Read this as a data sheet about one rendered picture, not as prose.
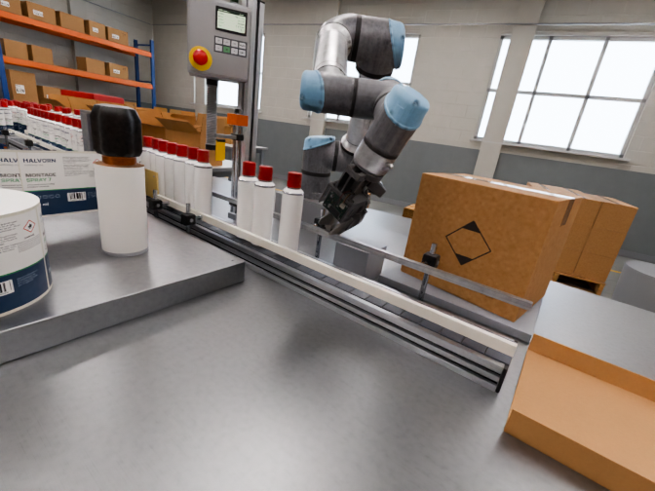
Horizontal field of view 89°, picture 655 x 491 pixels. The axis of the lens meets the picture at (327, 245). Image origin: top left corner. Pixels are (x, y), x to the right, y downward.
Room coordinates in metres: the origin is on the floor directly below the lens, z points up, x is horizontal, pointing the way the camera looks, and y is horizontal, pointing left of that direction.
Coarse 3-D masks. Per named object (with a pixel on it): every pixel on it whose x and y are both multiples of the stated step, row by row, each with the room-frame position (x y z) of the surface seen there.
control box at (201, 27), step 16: (192, 0) 1.01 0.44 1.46; (208, 0) 1.02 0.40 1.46; (192, 16) 1.01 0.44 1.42; (208, 16) 1.02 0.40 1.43; (192, 32) 1.01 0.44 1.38; (208, 32) 1.02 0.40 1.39; (224, 32) 1.03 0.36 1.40; (192, 48) 1.01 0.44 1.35; (208, 48) 1.02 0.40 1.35; (192, 64) 1.01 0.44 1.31; (208, 64) 1.02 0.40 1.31; (224, 64) 1.04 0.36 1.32; (240, 64) 1.05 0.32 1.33; (224, 80) 1.08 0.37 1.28; (240, 80) 1.06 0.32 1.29
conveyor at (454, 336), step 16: (208, 224) 0.93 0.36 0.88; (240, 240) 0.83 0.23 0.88; (272, 256) 0.75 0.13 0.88; (304, 272) 0.69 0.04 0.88; (352, 288) 0.64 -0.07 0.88; (384, 304) 0.59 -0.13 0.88; (416, 320) 0.54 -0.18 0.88; (448, 336) 0.50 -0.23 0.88; (464, 336) 0.51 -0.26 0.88; (480, 352) 0.47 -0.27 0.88; (496, 352) 0.48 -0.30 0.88
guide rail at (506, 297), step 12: (216, 192) 1.00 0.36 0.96; (276, 216) 0.85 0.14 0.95; (312, 228) 0.78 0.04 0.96; (336, 240) 0.73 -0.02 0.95; (348, 240) 0.72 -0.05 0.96; (372, 252) 0.68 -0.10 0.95; (384, 252) 0.66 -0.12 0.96; (408, 264) 0.63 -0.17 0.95; (420, 264) 0.62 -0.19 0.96; (444, 276) 0.59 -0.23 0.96; (456, 276) 0.58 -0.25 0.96; (480, 288) 0.55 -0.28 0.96; (492, 288) 0.55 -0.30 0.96; (504, 300) 0.53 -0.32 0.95; (516, 300) 0.52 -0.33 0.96; (528, 300) 0.52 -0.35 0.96
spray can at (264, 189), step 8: (264, 168) 0.81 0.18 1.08; (272, 168) 0.82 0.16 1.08; (264, 176) 0.81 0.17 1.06; (256, 184) 0.80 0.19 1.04; (264, 184) 0.80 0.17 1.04; (272, 184) 0.81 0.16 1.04; (256, 192) 0.80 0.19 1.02; (264, 192) 0.80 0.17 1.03; (272, 192) 0.81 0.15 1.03; (256, 200) 0.80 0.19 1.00; (264, 200) 0.80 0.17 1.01; (272, 200) 0.81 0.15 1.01; (256, 208) 0.80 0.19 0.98; (264, 208) 0.80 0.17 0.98; (272, 208) 0.82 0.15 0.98; (256, 216) 0.80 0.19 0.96; (264, 216) 0.80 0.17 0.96; (272, 216) 0.82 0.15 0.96; (256, 224) 0.80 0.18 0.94; (264, 224) 0.80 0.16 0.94; (256, 232) 0.80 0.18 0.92; (264, 232) 0.80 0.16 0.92
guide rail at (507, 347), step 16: (176, 208) 0.98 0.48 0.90; (192, 208) 0.94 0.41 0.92; (224, 224) 0.85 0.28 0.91; (256, 240) 0.78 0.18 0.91; (288, 256) 0.72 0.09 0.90; (304, 256) 0.69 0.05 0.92; (320, 272) 0.66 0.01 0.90; (336, 272) 0.64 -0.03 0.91; (368, 288) 0.59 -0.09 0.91; (384, 288) 0.58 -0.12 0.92; (400, 304) 0.55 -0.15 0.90; (416, 304) 0.54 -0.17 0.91; (432, 320) 0.52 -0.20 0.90; (448, 320) 0.50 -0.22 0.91; (480, 336) 0.47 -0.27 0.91; (496, 336) 0.47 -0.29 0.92; (512, 352) 0.45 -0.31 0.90
